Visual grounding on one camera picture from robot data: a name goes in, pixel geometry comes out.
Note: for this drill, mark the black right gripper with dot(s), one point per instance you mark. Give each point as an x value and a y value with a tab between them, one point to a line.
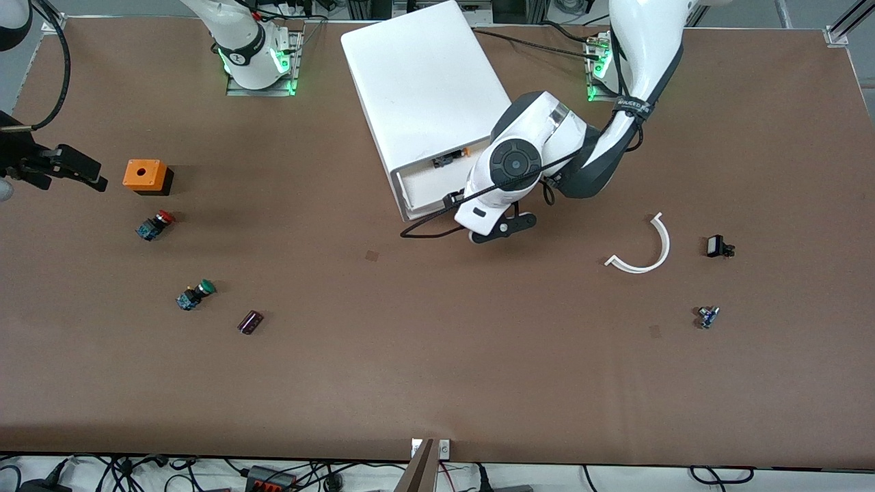
16	154

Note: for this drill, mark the white plastic drawer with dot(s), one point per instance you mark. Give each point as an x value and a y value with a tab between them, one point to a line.
427	188

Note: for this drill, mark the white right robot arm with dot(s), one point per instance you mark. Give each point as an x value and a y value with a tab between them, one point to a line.
246	48

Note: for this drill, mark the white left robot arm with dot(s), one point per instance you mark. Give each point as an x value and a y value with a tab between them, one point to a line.
519	164

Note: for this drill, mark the white drawer cabinet shell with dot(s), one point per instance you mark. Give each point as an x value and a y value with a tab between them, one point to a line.
417	82

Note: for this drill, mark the aluminium corner profile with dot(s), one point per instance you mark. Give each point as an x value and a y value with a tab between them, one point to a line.
55	24

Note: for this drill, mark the white curved plastic strip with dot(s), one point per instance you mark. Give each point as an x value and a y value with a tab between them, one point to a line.
666	243

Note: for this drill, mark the dark maroon cylindrical capacitor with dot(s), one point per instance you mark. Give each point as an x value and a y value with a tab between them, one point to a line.
250	322

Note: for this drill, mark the small blue electronic component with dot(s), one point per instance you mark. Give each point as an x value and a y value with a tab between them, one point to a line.
707	318

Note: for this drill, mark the black power adapter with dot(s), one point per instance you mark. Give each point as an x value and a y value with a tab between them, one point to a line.
44	486

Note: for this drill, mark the dark power strip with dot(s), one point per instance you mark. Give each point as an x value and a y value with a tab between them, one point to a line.
270	482

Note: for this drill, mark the orange button enclosure box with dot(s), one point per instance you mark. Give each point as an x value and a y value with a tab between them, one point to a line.
143	176

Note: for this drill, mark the red push button switch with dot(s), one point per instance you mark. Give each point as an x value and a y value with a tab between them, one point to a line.
154	225

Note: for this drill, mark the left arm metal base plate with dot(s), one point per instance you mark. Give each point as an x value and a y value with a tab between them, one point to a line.
596	98

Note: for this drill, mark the green push button switch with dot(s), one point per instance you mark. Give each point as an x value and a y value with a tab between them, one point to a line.
191	297

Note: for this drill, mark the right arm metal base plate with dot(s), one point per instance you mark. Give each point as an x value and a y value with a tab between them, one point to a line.
236	91

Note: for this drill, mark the small white metal bracket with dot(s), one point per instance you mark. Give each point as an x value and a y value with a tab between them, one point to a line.
444	449
415	447

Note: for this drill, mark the small black rocker switch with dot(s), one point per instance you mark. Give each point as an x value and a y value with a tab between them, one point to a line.
716	246

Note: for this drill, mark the brown wedge-shaped post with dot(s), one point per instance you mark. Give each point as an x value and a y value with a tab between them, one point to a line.
420	475

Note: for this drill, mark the black diagonal frame strut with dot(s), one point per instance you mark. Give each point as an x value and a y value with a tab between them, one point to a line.
837	34

